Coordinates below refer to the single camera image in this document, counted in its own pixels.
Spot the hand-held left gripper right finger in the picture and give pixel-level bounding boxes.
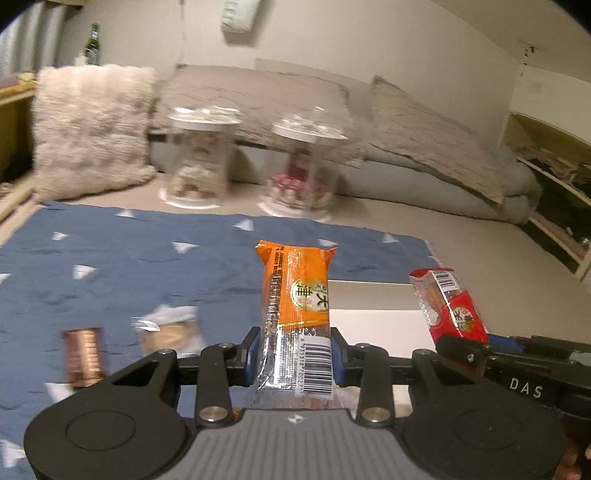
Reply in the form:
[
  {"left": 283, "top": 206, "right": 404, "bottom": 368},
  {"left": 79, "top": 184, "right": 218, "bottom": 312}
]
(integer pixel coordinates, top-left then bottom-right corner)
[{"left": 329, "top": 325, "right": 485, "bottom": 425}]

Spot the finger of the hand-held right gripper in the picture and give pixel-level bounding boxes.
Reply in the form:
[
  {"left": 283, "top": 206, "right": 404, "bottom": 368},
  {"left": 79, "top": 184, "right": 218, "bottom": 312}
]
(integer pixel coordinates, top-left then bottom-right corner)
[
  {"left": 488, "top": 333, "right": 591, "bottom": 357},
  {"left": 436, "top": 335, "right": 495, "bottom": 377}
]

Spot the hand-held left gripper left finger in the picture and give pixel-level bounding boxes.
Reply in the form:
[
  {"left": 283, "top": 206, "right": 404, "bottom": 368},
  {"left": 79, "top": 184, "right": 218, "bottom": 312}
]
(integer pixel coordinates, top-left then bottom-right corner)
[{"left": 108, "top": 327, "right": 262, "bottom": 428}]

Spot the red snack packet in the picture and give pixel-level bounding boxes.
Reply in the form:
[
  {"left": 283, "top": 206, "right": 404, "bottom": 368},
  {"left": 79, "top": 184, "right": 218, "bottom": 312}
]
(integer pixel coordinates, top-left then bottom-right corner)
[{"left": 409, "top": 268, "right": 490, "bottom": 346}]

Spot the white cardboard box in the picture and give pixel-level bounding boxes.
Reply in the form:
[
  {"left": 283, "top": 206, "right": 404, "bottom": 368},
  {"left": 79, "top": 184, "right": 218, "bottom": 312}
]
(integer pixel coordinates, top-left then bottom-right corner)
[{"left": 327, "top": 278, "right": 439, "bottom": 416}]

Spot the orange snack packet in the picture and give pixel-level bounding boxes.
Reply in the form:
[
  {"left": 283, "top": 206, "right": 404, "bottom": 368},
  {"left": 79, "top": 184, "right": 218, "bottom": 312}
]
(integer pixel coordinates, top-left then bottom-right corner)
[{"left": 255, "top": 240, "right": 339, "bottom": 411}]

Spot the person's right hand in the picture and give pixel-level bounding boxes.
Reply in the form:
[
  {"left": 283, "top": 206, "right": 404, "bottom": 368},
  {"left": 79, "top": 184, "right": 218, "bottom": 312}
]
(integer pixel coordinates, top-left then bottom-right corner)
[{"left": 551, "top": 413, "right": 591, "bottom": 480}]

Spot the clear pastry packet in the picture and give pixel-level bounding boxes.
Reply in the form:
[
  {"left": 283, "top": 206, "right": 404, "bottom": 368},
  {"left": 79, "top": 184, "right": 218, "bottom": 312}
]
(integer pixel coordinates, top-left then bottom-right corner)
[{"left": 131, "top": 305, "right": 204, "bottom": 358}]

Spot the blue quilted mat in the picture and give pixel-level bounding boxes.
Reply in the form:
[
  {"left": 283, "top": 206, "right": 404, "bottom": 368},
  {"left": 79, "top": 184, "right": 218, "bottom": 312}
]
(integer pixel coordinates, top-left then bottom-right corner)
[{"left": 0, "top": 200, "right": 437, "bottom": 480}]

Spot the brown snack packet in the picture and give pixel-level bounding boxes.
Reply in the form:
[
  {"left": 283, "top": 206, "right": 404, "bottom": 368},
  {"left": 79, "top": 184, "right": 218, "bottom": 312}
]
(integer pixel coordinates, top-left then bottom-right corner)
[{"left": 62, "top": 328, "right": 106, "bottom": 388}]

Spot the grey folded duvet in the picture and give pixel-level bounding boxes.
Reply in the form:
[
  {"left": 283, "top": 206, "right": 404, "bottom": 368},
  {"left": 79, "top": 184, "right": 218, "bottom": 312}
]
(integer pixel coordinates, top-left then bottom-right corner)
[{"left": 148, "top": 134, "right": 543, "bottom": 225}]

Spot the pink dress doll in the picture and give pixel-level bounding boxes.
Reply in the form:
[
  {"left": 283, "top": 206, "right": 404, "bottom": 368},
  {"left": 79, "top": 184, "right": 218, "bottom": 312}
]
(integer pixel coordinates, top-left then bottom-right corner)
[{"left": 269, "top": 152, "right": 332, "bottom": 208}]

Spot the white dress doll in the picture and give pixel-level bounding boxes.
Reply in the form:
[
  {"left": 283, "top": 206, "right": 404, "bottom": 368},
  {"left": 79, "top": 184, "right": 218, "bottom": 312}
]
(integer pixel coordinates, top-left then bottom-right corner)
[{"left": 172, "top": 138, "right": 221, "bottom": 198}]

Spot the cream wooden shelf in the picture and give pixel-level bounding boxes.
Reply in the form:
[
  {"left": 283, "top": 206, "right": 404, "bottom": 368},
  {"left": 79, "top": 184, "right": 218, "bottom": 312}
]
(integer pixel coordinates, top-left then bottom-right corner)
[{"left": 499, "top": 65, "right": 591, "bottom": 283}]

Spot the beige textured pillow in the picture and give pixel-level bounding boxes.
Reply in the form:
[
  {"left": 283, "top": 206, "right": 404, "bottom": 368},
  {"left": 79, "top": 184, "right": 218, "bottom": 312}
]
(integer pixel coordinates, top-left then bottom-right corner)
[
  {"left": 150, "top": 64, "right": 352, "bottom": 168},
  {"left": 365, "top": 76, "right": 506, "bottom": 205}
]

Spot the clear doll display case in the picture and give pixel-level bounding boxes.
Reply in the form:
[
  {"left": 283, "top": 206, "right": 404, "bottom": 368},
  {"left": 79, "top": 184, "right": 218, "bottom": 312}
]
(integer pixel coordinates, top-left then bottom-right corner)
[
  {"left": 259, "top": 107, "right": 350, "bottom": 223},
  {"left": 159, "top": 106, "right": 242, "bottom": 209}
]

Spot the fluffy cream pillow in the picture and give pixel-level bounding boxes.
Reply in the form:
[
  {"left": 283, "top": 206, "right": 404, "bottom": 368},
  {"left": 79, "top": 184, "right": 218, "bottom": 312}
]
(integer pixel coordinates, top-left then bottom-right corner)
[{"left": 30, "top": 65, "right": 158, "bottom": 201}]

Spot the white hanging pouch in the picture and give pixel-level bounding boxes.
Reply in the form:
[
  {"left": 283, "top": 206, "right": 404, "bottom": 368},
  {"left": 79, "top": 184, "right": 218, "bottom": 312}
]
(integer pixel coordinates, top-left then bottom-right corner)
[{"left": 221, "top": 0, "right": 262, "bottom": 33}]

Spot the wooden side table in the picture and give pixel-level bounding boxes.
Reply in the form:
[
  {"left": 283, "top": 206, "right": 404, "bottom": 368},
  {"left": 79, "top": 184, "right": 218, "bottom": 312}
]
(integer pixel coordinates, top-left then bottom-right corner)
[{"left": 0, "top": 69, "right": 41, "bottom": 223}]

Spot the green glass bottle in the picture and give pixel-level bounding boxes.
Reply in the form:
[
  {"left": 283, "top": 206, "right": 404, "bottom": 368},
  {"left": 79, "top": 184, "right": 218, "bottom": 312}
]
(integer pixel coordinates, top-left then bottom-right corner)
[{"left": 85, "top": 23, "right": 103, "bottom": 68}]

